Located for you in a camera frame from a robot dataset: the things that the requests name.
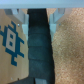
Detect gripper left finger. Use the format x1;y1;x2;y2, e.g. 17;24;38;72
4;8;29;26

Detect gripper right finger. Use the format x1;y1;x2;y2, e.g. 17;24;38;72
49;8;73;25

